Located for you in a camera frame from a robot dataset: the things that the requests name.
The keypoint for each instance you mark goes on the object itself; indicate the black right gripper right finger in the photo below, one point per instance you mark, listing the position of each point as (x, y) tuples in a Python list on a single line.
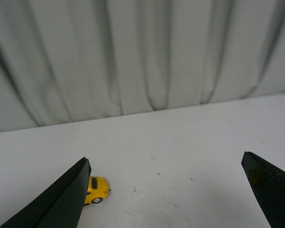
[(268, 186)]

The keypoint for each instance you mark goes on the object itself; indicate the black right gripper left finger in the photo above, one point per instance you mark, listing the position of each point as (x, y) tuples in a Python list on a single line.
[(60, 205)]

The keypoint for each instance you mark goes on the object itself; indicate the yellow beetle toy car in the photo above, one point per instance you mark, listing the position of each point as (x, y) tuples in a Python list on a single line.
[(98, 189)]

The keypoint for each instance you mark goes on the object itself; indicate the grey-white curtain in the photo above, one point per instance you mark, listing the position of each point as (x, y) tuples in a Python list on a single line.
[(65, 61)]

